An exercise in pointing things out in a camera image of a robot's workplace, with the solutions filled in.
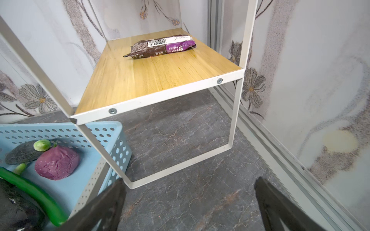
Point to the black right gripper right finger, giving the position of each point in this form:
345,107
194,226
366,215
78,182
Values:
278,212

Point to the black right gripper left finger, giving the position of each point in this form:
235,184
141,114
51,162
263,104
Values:
102,213

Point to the blue plastic vegetable basket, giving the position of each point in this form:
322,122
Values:
91,177

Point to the green chili pepper toy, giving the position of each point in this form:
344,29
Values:
53,210

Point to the purple onion toy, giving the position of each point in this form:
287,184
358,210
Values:
57,163

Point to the dark eggplant toy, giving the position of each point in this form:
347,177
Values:
27,152
18,213

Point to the purple brown chocolate packet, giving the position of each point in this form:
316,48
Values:
166,45

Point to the white wire wooden shelf rack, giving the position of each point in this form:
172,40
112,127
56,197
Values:
121,84

